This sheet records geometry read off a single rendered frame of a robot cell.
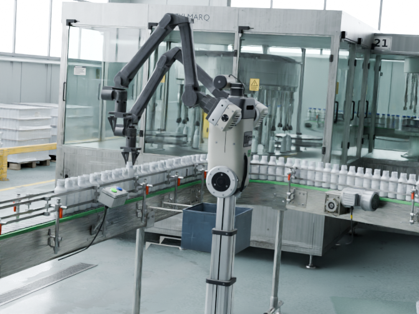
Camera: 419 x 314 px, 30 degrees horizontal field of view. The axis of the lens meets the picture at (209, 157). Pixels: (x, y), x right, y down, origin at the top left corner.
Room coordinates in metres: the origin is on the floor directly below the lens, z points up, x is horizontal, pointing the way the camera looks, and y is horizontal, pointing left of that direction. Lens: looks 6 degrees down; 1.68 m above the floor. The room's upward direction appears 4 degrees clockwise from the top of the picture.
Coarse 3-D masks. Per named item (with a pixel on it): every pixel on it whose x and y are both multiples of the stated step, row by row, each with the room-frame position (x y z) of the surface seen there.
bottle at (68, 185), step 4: (68, 180) 3.64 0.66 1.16; (72, 180) 3.66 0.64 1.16; (68, 184) 3.64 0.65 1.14; (72, 184) 3.66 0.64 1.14; (68, 188) 3.64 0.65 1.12; (72, 188) 3.65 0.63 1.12; (68, 196) 3.63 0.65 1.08; (72, 196) 3.64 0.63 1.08; (68, 200) 3.63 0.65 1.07; (72, 200) 3.65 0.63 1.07; (68, 204) 3.63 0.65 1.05; (72, 204) 3.65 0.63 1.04; (72, 208) 3.65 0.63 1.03; (68, 212) 3.63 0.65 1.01; (72, 212) 3.65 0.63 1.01
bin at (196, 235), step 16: (160, 208) 4.37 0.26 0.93; (192, 208) 4.40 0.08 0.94; (208, 208) 4.55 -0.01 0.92; (240, 208) 4.48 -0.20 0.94; (192, 224) 4.25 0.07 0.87; (208, 224) 4.22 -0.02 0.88; (240, 224) 4.26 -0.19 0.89; (160, 240) 4.59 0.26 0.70; (192, 240) 4.25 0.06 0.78; (208, 240) 4.22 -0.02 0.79; (240, 240) 4.28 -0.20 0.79
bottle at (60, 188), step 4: (60, 180) 3.59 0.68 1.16; (64, 180) 3.60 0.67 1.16; (60, 184) 3.59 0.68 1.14; (64, 184) 3.60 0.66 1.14; (56, 188) 3.59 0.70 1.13; (60, 188) 3.59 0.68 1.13; (64, 188) 3.60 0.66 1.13; (56, 192) 3.58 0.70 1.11; (60, 192) 3.58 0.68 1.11; (64, 192) 3.59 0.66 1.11; (60, 196) 3.58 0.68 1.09; (64, 196) 3.59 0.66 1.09; (56, 200) 3.58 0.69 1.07; (60, 200) 3.58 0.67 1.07; (64, 200) 3.59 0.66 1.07; (64, 204) 3.59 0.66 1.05; (64, 212) 3.59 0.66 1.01
